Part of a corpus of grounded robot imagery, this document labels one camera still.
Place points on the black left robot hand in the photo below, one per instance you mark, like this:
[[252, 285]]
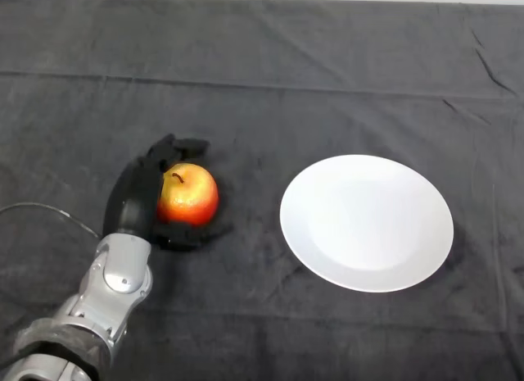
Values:
[[133, 192]]

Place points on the red yellow apple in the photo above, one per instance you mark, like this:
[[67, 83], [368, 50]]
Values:
[[190, 196]]

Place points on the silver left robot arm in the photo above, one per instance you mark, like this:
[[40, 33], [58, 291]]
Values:
[[118, 270]]

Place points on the white round plate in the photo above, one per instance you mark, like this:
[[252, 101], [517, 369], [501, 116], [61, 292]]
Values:
[[368, 229]]

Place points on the black table cloth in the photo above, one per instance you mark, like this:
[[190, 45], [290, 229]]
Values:
[[286, 69]]

